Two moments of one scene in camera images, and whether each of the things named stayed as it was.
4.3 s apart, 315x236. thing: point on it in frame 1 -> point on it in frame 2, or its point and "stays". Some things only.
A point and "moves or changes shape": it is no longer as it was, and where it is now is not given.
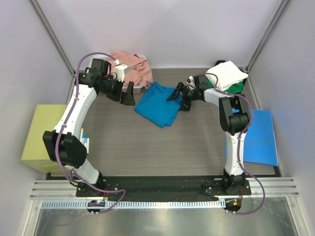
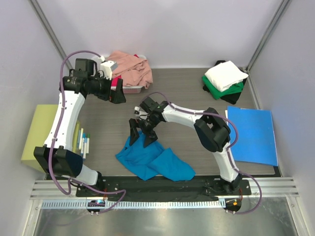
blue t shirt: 154,106 moves or changes shape
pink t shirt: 140,74 stays
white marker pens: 84,140 stays
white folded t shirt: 229,74 stays
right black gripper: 186,105 -> 151,136
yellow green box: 35,154 stays
